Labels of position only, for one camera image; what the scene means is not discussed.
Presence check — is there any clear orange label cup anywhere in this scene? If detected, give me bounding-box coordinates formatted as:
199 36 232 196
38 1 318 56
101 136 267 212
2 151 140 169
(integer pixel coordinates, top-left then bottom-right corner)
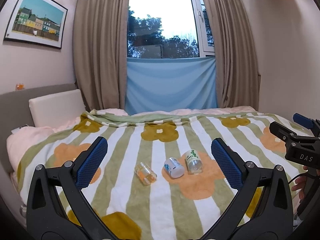
135 162 157 186

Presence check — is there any grey headboard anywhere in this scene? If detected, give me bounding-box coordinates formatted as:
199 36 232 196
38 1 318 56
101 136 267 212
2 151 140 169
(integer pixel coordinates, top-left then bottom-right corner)
0 83 76 173

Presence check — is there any right hand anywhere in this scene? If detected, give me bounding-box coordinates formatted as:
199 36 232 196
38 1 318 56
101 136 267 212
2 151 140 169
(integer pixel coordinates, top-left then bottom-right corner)
291 176 307 200

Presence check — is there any blue white label cup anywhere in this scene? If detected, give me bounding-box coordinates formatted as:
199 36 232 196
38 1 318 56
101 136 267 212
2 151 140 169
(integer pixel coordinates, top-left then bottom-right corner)
164 157 185 179

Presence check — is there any blue window cloth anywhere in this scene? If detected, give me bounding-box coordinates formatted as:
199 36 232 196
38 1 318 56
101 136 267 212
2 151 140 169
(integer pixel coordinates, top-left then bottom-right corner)
125 56 218 115

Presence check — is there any green label clear cup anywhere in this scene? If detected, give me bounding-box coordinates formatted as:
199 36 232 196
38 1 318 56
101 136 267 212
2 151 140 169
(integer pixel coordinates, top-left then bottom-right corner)
185 149 203 174

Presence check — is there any beige curtain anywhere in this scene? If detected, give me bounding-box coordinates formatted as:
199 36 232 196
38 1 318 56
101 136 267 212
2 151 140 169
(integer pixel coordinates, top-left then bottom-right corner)
204 0 260 109
73 0 129 110

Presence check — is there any window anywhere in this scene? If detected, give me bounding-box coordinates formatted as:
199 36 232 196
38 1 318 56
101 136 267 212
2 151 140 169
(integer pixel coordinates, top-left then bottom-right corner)
127 0 215 59

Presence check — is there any framed houses picture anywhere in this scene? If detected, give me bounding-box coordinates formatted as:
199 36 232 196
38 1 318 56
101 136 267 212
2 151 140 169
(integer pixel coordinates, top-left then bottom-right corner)
3 0 68 49

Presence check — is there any small orange object on headboard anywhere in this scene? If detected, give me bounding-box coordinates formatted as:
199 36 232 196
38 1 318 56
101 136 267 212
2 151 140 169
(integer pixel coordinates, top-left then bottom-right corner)
15 83 25 90

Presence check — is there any cream pillow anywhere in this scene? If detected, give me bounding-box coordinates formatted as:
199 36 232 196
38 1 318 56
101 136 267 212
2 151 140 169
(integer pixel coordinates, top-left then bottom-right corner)
29 89 85 128

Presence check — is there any left beige curtain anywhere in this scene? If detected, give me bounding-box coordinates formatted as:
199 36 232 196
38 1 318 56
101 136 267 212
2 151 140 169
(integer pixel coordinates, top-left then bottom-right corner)
73 0 129 110

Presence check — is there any right beige curtain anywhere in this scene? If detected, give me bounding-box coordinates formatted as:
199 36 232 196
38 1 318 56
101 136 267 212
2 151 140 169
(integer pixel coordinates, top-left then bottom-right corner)
204 0 260 109

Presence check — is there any floral striped blanket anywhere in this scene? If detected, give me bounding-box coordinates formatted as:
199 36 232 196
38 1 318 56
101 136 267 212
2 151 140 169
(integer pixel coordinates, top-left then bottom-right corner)
17 111 311 239

